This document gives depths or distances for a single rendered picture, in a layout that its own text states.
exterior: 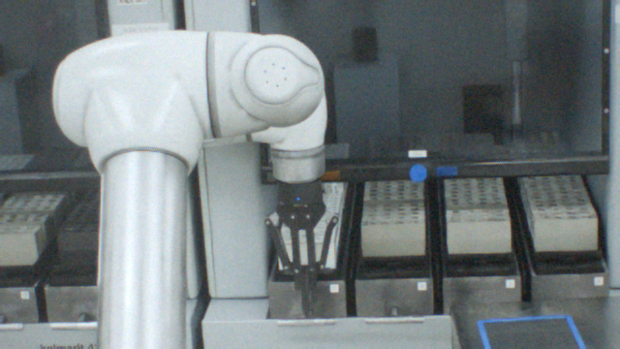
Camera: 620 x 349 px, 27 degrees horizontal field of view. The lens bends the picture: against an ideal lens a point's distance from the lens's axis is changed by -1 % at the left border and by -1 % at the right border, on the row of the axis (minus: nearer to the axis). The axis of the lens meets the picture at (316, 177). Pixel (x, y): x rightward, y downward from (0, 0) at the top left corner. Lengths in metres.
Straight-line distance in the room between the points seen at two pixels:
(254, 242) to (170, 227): 0.87
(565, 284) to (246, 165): 0.59
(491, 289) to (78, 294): 0.73
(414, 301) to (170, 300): 0.89
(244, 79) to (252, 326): 0.87
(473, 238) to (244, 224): 0.41
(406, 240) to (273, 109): 0.84
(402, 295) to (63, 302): 0.60
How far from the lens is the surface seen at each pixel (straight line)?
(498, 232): 2.29
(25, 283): 2.35
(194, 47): 1.54
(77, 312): 2.34
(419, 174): 2.22
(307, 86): 1.51
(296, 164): 2.11
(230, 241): 2.33
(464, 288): 2.24
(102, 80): 1.53
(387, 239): 2.29
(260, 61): 1.48
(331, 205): 2.45
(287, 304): 2.26
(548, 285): 2.25
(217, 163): 2.28
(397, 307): 2.25
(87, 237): 2.36
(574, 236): 2.30
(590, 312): 2.07
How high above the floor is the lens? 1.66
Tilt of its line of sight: 18 degrees down
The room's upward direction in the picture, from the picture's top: 3 degrees counter-clockwise
